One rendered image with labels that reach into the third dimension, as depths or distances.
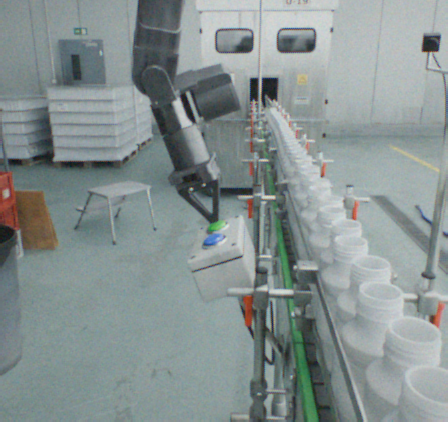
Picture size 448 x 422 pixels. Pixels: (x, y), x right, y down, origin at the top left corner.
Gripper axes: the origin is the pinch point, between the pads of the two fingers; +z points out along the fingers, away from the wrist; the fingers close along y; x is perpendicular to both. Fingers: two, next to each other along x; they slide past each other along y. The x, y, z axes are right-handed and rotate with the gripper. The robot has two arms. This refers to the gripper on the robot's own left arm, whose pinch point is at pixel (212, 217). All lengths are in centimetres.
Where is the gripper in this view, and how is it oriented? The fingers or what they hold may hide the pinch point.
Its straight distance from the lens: 68.6
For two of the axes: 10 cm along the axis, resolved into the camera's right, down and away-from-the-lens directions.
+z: 3.4, 9.1, 2.5
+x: -9.4, 3.1, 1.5
